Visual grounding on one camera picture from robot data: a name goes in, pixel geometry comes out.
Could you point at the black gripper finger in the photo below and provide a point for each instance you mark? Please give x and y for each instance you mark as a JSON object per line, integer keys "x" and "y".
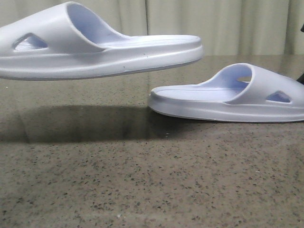
{"x": 301, "y": 78}

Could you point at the light blue slipper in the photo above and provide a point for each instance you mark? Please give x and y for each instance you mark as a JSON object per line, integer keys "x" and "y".
{"x": 238, "y": 93}
{"x": 69, "y": 41}

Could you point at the pale green curtain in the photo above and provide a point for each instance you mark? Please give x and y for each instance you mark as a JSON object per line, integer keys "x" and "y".
{"x": 226, "y": 27}

